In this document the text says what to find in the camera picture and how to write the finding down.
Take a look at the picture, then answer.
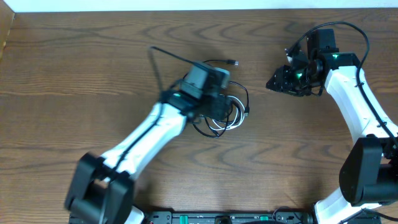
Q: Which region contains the white usb cable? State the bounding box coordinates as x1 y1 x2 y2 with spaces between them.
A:
206 95 246 131

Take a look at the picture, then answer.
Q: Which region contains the black usb cable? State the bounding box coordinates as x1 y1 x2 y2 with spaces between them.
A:
183 58 251 139

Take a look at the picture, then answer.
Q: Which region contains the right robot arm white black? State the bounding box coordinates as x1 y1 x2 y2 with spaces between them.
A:
266 29 397 223

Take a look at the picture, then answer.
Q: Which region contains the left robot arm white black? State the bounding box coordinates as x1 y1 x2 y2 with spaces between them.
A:
64 61 231 223

